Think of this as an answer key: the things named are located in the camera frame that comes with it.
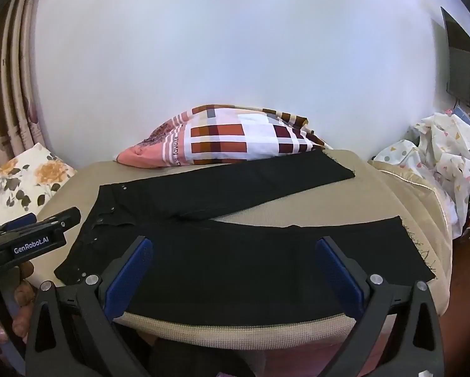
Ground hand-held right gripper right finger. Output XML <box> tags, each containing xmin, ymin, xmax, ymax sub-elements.
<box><xmin>314</xmin><ymin>236</ymin><xmax>446</xmax><ymax>377</ymax></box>

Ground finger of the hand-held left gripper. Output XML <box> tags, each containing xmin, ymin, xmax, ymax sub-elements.
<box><xmin>33</xmin><ymin>207</ymin><xmax>82</xmax><ymax>241</ymax></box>
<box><xmin>0</xmin><ymin>213</ymin><xmax>38</xmax><ymax>234</ymax></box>

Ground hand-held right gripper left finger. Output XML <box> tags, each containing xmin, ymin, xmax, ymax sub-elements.
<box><xmin>25</xmin><ymin>236</ymin><xmax>157</xmax><ymax>377</ymax></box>

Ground black pants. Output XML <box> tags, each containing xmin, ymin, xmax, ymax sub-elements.
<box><xmin>54</xmin><ymin>151</ymin><xmax>436</xmax><ymax>317</ymax></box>

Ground person's left hand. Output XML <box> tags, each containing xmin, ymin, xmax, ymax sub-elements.
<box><xmin>0</xmin><ymin>261</ymin><xmax>37</xmax><ymax>344</ymax></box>

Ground floral pillow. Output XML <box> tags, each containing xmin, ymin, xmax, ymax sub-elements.
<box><xmin>0</xmin><ymin>143</ymin><xmax>78</xmax><ymax>229</ymax></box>

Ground beige bed mattress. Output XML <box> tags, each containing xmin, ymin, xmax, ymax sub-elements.
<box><xmin>23</xmin><ymin>149</ymin><xmax>454</xmax><ymax>356</ymax></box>

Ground striped beige curtain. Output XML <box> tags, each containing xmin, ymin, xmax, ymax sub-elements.
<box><xmin>0</xmin><ymin>0</ymin><xmax>49</xmax><ymax>171</ymax></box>

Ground white printed cloth heap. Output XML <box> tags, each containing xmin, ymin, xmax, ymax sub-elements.
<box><xmin>372</xmin><ymin>111</ymin><xmax>470</xmax><ymax>240</ymax></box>

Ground plaid pillow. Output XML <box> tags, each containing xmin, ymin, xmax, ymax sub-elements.
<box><xmin>115</xmin><ymin>104</ymin><xmax>333</xmax><ymax>169</ymax></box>

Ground dark wall screen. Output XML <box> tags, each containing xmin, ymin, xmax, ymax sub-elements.
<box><xmin>441</xmin><ymin>7</ymin><xmax>470</xmax><ymax>111</ymax></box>

